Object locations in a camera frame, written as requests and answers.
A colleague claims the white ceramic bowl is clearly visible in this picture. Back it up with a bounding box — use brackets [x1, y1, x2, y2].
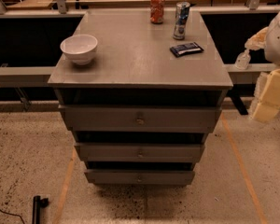
[60, 35, 98, 65]

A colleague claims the grey drawer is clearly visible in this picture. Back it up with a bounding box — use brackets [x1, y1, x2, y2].
[59, 105, 221, 133]
[85, 169, 195, 186]
[75, 143, 204, 163]

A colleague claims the grey drawer cabinet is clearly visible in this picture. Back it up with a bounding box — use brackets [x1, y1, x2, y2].
[49, 8, 232, 172]

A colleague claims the blue silver energy drink can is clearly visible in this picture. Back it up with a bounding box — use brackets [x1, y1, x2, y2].
[173, 1, 190, 40]

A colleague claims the dark blue rxbar wrapper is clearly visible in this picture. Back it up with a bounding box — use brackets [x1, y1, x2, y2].
[170, 42, 203, 58]

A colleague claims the middle grey drawer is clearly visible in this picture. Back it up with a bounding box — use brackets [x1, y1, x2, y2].
[75, 143, 204, 163]

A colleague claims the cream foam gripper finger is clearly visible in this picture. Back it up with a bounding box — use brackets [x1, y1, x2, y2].
[251, 68, 280, 123]

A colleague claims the orange soda can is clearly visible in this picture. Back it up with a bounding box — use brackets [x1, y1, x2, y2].
[150, 0, 165, 24]

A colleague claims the small white plastic bottle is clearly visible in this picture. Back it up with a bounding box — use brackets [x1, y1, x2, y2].
[234, 49, 251, 70]

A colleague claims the black cylinder floor object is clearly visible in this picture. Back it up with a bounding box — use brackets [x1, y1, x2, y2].
[32, 195, 49, 224]

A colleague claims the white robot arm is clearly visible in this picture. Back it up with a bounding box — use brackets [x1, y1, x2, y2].
[250, 11, 280, 122]

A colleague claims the top grey drawer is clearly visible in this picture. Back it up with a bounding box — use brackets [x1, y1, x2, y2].
[59, 105, 221, 133]

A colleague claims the bottom grey drawer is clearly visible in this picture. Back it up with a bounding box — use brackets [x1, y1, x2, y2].
[85, 169, 195, 186]

